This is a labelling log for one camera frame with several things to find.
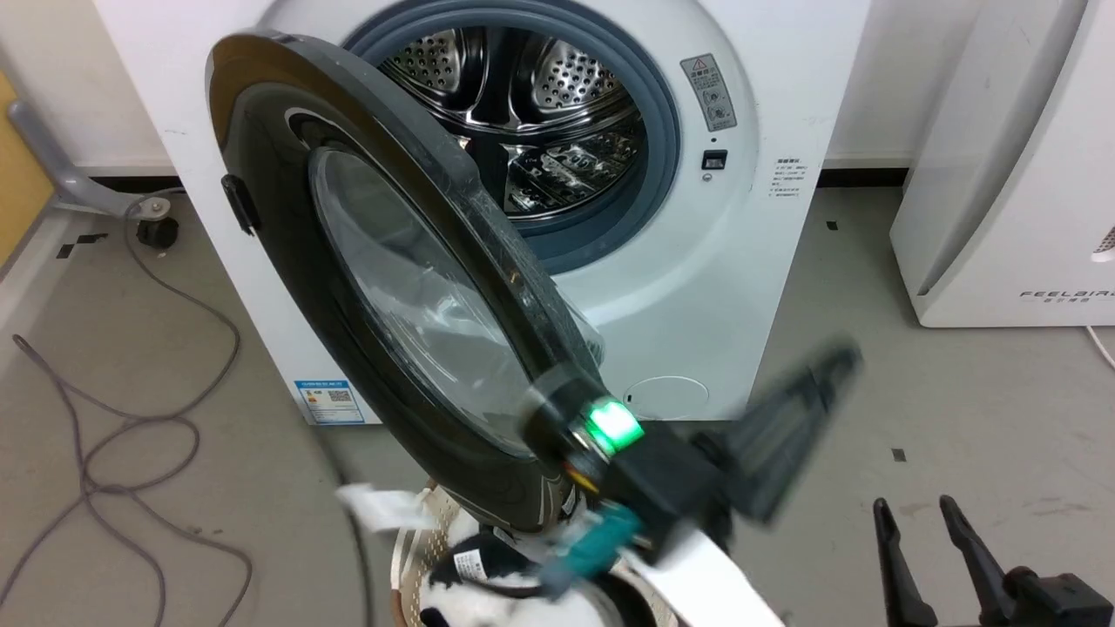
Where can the black caster wheel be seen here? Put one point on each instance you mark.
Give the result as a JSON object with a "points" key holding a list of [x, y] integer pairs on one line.
{"points": [[158, 232]]}

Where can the white front-load washing machine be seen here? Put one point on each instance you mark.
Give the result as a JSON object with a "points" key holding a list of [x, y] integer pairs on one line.
{"points": [[697, 287]]}

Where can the round white filter cover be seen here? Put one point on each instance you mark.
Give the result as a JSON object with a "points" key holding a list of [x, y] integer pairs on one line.
{"points": [[667, 397]]}

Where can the grey metal furniture leg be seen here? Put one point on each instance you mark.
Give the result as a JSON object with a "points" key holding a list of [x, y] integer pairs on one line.
{"points": [[61, 170]]}

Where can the grey warning sticker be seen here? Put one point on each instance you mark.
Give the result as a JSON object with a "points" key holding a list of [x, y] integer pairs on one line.
{"points": [[708, 91]]}

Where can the black and white plush toy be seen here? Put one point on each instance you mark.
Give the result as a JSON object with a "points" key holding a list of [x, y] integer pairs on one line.
{"points": [[488, 596]]}

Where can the white air purifier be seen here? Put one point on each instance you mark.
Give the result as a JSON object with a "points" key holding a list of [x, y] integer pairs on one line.
{"points": [[1002, 218]]}

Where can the small printed text sticker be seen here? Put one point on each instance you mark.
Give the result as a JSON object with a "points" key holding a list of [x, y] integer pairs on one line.
{"points": [[790, 178]]}

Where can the yellow wooden panel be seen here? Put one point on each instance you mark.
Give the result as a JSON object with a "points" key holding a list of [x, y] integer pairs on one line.
{"points": [[16, 174]]}

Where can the blue energy label sticker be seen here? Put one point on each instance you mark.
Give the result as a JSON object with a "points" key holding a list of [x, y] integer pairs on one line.
{"points": [[329, 401]]}

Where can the dark grey round washer door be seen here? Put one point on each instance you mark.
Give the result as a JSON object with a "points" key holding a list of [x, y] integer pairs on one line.
{"points": [[287, 261]]}

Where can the black door latch hook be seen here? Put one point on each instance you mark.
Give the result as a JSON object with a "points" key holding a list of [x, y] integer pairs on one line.
{"points": [[240, 204]]}

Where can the beige perforated laundry basket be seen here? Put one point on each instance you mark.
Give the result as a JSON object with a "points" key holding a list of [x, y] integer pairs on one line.
{"points": [[416, 566]]}

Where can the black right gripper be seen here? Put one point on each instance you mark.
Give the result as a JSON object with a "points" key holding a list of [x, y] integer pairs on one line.
{"points": [[1058, 601]]}

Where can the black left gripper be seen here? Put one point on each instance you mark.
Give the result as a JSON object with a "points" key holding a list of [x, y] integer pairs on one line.
{"points": [[662, 488]]}

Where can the black door lock socket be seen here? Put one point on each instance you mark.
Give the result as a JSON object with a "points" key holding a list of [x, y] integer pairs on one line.
{"points": [[714, 160]]}

